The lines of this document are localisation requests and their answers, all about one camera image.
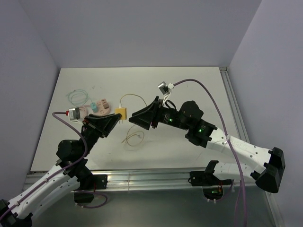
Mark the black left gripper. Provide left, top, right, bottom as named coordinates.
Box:
left=80, top=113, right=123, bottom=157

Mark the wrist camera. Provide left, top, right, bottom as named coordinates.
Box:
left=65, top=106, right=87, bottom=123
left=158, top=81, right=174, bottom=104

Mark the pink plug adapter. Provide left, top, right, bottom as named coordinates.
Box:
left=101, top=99, right=109, bottom=109

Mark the teal charging cable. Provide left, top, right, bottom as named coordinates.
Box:
left=65, top=88, right=95, bottom=106

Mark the pink round power strip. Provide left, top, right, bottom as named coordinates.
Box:
left=93, top=103, right=110, bottom=116

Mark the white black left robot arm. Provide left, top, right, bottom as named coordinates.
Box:
left=0, top=113, right=122, bottom=227

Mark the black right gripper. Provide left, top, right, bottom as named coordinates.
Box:
left=129, top=96, right=190, bottom=131

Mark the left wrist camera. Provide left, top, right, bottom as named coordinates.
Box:
left=65, top=106, right=87, bottom=123

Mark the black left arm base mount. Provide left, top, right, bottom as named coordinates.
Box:
left=74, top=175, right=107, bottom=205

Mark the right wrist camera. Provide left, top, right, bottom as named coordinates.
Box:
left=158, top=81, right=174, bottom=104

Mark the yellow plug adapter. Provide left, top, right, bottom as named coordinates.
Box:
left=115, top=107, right=127, bottom=123

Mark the teal plug adapter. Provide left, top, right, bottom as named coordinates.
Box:
left=90, top=102, right=98, bottom=113

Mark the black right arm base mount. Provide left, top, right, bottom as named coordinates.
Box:
left=188, top=171, right=234, bottom=203

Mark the yellow charging cable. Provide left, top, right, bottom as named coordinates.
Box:
left=118, top=94, right=147, bottom=148

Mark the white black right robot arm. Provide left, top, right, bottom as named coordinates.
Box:
left=129, top=96, right=285, bottom=193

